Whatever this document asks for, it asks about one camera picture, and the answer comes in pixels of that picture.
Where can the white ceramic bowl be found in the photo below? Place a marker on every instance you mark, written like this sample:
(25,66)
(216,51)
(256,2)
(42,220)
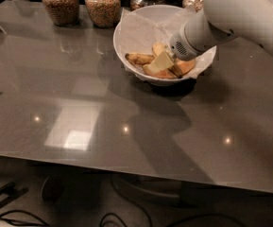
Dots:
(133,19)

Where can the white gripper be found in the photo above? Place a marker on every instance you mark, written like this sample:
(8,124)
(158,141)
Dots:
(178,48)

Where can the left spotted banana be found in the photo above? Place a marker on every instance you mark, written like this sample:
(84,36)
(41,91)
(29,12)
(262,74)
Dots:
(139,59)

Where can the black bracket on floor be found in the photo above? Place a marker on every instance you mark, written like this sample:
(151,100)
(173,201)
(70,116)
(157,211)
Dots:
(10,192)

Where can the right yellow banana with stem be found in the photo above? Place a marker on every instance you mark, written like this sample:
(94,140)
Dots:
(184,67)

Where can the left glass jar of grains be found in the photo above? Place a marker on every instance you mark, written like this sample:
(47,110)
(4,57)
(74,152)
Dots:
(62,12)

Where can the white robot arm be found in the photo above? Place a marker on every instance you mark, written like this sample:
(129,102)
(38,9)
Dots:
(221,21)

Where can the bottom orange-yellow banana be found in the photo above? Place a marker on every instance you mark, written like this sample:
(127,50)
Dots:
(163,74)

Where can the round table base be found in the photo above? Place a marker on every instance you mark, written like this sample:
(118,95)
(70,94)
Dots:
(161,191)

